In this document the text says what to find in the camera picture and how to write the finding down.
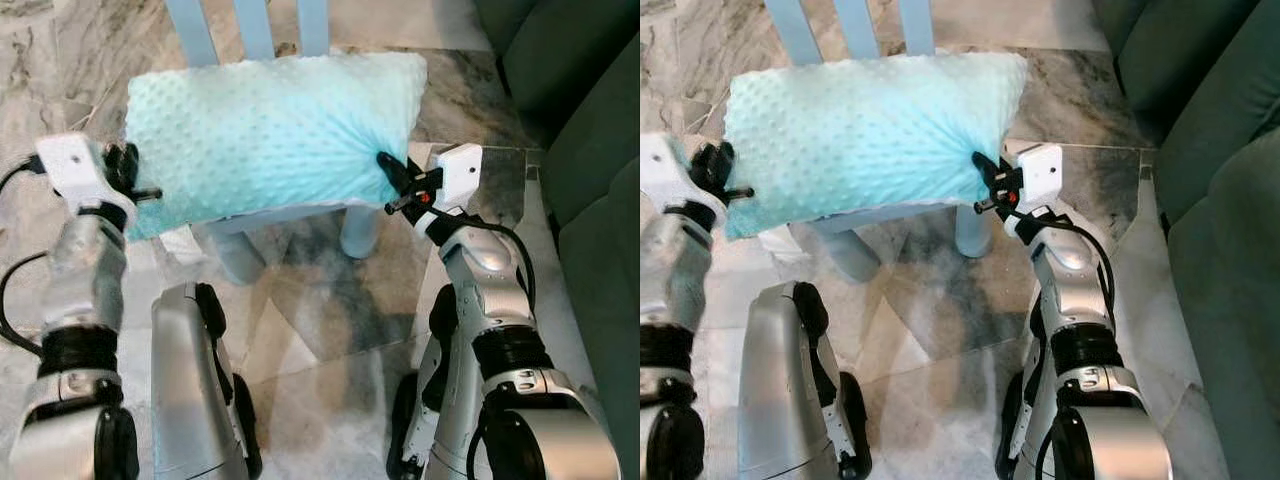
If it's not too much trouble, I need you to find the silver right robot leg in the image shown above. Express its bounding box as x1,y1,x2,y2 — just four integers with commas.
995,300,1066,480
387,285,501,480

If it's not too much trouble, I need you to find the grey-green leather sofa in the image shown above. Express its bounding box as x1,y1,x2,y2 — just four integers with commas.
1090,0,1280,480
470,0,641,480

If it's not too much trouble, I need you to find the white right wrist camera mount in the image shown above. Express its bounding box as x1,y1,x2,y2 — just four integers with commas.
1015,143,1064,213
432,143,485,213

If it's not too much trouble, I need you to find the teal dotted plush pillow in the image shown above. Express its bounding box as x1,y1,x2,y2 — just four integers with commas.
124,52,429,241
722,52,1029,241

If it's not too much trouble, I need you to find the light blue wooden chair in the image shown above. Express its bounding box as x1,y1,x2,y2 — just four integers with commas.
765,0,993,284
165,0,381,286

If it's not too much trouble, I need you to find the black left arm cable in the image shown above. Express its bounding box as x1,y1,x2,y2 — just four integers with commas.
0,155,49,359

